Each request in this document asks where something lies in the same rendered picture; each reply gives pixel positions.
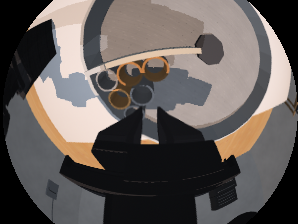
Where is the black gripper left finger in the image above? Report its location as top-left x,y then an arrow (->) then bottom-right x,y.
95,107 -> 143,144

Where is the dark grey metal sleeve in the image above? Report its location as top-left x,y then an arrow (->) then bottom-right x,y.
124,101 -> 146,119
96,65 -> 120,92
130,77 -> 154,106

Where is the bronze bushing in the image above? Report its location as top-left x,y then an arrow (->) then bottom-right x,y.
108,83 -> 132,109
142,56 -> 169,82
117,60 -> 143,87

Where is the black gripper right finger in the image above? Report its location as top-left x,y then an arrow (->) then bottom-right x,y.
157,107 -> 205,144

